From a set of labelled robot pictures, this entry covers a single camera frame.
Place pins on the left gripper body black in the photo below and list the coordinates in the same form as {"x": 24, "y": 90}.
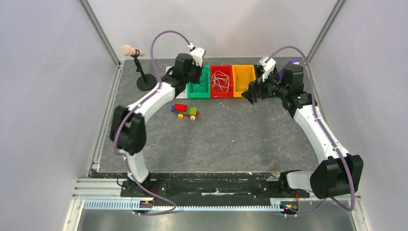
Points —
{"x": 196, "y": 71}

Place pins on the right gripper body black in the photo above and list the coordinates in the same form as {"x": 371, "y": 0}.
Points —
{"x": 257, "y": 90}

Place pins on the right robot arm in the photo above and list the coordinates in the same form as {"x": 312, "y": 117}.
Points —
{"x": 338, "y": 172}

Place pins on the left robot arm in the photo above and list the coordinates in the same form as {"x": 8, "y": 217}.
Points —
{"x": 128, "y": 130}

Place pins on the green bin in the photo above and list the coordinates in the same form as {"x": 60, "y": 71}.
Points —
{"x": 201, "y": 90}

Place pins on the purple metronome holder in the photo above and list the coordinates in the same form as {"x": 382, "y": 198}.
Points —
{"x": 295, "y": 61}

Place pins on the yellow bin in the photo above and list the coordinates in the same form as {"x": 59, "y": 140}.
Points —
{"x": 242, "y": 76}

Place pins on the red bin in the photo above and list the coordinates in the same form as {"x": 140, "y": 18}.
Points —
{"x": 221, "y": 81}

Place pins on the white bin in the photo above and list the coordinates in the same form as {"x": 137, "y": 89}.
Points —
{"x": 183, "y": 94}

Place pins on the toy brick car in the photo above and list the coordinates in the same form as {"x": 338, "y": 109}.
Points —
{"x": 182, "y": 111}

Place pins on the pink microphone on stand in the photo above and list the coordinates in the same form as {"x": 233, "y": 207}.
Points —
{"x": 145, "y": 82}

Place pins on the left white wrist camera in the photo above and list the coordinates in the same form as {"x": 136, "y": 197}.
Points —
{"x": 198, "y": 54}

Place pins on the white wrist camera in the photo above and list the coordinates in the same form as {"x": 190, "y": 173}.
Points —
{"x": 198, "y": 54}
{"x": 267, "y": 65}

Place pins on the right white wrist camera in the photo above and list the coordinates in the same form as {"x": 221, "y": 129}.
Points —
{"x": 267, "y": 65}

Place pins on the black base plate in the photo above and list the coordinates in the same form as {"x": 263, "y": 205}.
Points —
{"x": 212, "y": 189}

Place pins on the white slotted cable duct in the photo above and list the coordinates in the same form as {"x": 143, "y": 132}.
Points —
{"x": 138, "y": 205}

